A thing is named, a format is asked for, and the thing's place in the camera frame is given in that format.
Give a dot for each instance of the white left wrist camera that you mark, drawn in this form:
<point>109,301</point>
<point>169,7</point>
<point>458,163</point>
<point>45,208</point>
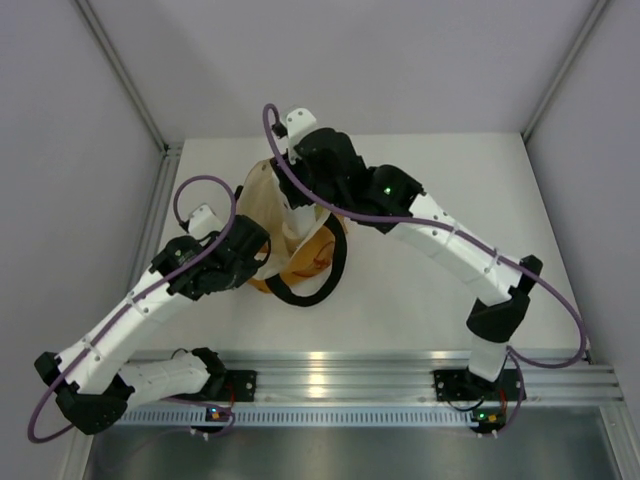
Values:
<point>202,222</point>

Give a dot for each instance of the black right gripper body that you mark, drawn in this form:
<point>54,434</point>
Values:
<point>297,195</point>

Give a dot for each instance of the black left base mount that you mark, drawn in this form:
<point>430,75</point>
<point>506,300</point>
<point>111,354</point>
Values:
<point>239,386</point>

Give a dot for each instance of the aluminium frame post left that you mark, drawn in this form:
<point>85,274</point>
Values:
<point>108,50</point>

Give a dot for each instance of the aluminium frame post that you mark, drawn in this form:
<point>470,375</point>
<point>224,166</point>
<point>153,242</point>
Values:
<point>570,56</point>
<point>108,50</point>

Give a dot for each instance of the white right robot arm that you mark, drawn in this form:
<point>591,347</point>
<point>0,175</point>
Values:
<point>394,203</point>

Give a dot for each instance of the perforated cable duct strip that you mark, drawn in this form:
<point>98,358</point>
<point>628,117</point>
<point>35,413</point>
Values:
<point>251,416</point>

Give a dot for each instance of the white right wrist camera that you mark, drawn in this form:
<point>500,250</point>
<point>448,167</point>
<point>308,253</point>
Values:
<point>294,126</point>

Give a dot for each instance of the aluminium frame post right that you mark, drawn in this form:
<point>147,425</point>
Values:
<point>570,56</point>

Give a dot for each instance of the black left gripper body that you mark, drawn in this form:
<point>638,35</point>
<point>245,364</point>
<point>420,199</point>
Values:
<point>237,276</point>

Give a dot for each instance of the tan canvas bag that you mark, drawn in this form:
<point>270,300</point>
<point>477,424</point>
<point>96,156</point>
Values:
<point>308,251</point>

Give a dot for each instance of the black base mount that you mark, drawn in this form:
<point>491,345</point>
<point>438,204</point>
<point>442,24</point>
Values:
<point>459,385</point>
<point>239,386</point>

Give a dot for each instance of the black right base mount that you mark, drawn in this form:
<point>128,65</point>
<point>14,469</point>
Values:
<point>459,385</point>

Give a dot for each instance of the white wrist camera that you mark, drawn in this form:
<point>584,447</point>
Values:
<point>202,222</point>
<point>294,126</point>

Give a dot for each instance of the aluminium front rail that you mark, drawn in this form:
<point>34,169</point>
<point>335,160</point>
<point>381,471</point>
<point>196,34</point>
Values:
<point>404,377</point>

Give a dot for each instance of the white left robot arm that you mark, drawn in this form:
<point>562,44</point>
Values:
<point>94,381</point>

